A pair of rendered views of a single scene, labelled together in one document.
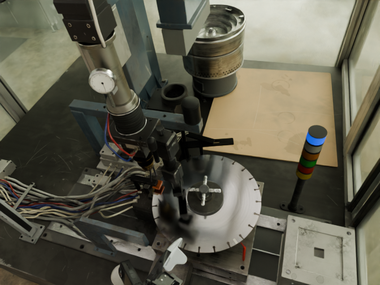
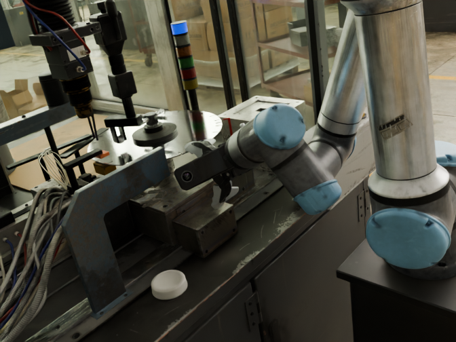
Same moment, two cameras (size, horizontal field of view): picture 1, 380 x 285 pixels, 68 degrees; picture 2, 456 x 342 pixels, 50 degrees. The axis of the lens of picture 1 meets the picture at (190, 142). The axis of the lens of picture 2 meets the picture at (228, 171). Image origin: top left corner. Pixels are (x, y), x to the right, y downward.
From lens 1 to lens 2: 1.06 m
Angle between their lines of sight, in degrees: 58
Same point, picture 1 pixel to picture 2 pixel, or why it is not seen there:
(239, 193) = (173, 118)
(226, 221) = (194, 125)
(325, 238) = (252, 106)
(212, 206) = (170, 127)
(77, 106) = not seen: outside the picture
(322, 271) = not seen: hidden behind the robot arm
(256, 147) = not seen: hidden behind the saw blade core
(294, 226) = (229, 115)
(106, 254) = (120, 301)
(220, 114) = (35, 179)
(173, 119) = (38, 112)
